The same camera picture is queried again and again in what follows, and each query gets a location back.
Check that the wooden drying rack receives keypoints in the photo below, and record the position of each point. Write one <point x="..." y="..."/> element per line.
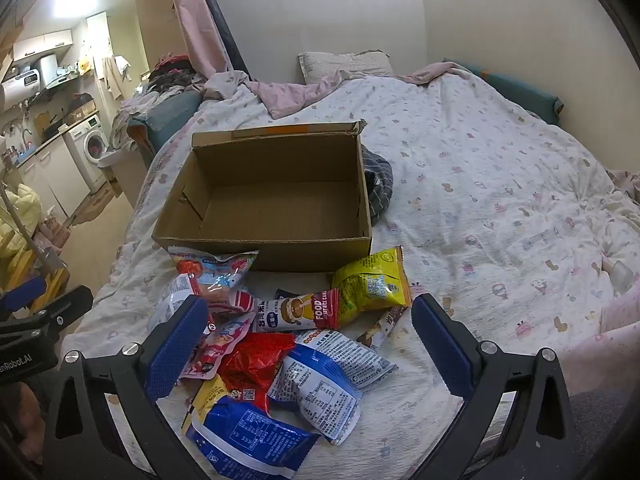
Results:
<point x="25" y="266"/>

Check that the hanging beige towel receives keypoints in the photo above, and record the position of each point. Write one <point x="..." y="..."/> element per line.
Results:
<point x="114" y="77"/>

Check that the yellow snack packet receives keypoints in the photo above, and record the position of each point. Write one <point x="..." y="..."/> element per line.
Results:
<point x="370" y="282"/>

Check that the white blue printed snack packet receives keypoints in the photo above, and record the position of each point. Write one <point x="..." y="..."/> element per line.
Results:
<point x="315" y="400"/>
<point x="345" y="355"/>

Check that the white wall cabinet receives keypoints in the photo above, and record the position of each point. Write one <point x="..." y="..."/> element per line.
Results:
<point x="45" y="45"/>

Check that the pink curtain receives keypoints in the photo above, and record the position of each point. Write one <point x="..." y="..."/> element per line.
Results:
<point x="195" y="25"/>

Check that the white kitchen appliance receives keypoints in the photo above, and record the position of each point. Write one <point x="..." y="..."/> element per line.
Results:
<point x="47" y="67"/>

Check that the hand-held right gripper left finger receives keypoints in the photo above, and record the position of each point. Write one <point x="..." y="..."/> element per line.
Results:
<point x="177" y="350"/>

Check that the printed white blanket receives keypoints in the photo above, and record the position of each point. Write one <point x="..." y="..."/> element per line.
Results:
<point x="475" y="185"/>

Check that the brown cardboard box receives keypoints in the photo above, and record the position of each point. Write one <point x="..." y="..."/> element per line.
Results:
<point x="280" y="210"/>

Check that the yellow clothing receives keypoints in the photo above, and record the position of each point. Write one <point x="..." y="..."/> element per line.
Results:
<point x="20" y="210"/>

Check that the pile of clothes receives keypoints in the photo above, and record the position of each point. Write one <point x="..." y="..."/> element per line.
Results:
<point x="170" y="80"/>

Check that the white base cabinet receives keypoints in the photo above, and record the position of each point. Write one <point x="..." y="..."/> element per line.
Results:
<point x="55" y="180"/>

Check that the beige pillow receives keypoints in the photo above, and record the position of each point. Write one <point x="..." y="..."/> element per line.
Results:
<point x="345" y="65"/>

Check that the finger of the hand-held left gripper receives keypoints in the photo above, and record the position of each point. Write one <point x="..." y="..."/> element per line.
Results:
<point x="22" y="294"/>
<point x="67" y="307"/>

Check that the white red rice cake packet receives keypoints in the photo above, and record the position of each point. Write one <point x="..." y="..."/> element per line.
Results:
<point x="295" y="312"/>

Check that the grey striped cloth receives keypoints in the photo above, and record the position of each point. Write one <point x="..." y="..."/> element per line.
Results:
<point x="377" y="185"/>

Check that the white washing machine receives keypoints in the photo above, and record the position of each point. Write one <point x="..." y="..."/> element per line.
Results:
<point x="87" y="152"/>

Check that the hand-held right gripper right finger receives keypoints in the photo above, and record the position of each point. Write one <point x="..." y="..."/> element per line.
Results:
<point x="445" y="350"/>

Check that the pink duvet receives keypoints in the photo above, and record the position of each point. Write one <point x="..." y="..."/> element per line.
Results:
<point x="295" y="95"/>

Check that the pink white snack packet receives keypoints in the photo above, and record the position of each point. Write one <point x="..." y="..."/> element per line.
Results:
<point x="220" y="345"/>

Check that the pink dotted cloth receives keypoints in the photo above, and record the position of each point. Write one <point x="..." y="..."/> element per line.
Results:
<point x="615" y="340"/>

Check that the grey metal rod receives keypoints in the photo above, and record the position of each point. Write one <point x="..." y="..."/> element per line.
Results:
<point x="27" y="240"/>

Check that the white water heater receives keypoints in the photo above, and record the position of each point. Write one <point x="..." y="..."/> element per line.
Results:
<point x="20" y="90"/>

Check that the teal bed cushion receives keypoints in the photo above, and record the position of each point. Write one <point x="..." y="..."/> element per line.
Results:
<point x="165" y="115"/>
<point x="520" y="90"/>

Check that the small dark blue packet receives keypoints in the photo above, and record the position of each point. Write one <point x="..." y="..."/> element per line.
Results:
<point x="284" y="294"/>

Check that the clear pink blue snack packet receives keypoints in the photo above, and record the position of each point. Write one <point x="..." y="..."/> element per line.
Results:
<point x="215" y="270"/>

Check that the brown chocolate bar wrapper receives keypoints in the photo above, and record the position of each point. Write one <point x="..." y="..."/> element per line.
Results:
<point x="385" y="327"/>

